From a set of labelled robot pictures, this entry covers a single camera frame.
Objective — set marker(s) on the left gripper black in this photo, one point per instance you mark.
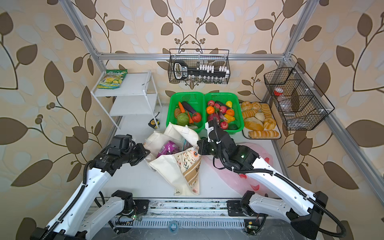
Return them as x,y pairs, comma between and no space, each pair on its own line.
141,149

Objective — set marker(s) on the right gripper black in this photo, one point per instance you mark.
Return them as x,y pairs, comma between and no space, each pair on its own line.
203,146

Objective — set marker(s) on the pink plastic grocery bag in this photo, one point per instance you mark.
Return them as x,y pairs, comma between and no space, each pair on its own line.
242,183

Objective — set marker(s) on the magenta snack bag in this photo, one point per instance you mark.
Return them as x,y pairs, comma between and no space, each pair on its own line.
169,148

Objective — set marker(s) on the red tomato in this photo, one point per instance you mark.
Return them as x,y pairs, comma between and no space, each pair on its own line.
197,117

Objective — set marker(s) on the cream canvas tote bag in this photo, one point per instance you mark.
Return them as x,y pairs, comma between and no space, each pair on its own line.
181,170

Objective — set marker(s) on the green cabbage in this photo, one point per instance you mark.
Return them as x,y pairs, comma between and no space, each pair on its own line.
183,119

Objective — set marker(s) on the green basket with vegetables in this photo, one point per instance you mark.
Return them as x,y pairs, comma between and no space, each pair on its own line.
196,100

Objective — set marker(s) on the brown potato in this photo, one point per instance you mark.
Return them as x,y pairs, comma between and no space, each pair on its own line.
177,112

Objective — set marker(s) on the yellow-green snack packet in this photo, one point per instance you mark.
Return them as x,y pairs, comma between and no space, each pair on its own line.
112,79

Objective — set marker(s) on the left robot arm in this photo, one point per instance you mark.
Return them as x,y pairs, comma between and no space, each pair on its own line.
70,223

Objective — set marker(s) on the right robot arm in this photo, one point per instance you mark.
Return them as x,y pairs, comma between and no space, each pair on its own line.
304,210

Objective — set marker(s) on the yellow black tape measure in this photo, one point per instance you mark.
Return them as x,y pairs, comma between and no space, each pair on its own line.
154,124

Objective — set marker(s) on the tray of bread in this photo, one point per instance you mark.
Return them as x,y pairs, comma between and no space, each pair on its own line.
259,122

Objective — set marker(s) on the green basket with fruit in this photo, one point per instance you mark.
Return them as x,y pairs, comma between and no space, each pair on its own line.
224,107

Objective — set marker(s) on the white two-tier shelf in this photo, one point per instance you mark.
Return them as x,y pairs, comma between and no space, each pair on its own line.
137,95

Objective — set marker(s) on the orange carrot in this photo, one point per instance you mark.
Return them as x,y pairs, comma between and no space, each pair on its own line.
181,107

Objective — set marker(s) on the purple eggplant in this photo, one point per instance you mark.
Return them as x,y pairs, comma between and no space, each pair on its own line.
188,107

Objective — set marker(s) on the red-capped bottle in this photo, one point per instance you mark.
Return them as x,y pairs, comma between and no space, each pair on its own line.
284,101

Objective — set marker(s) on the black wire basket right wall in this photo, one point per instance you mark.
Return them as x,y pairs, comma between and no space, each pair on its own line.
310,105

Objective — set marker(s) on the black wire basket wall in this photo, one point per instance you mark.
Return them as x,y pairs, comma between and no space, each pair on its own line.
310,105
199,66

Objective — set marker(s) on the black wire basket back wall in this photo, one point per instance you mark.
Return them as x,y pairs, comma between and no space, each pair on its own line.
199,66

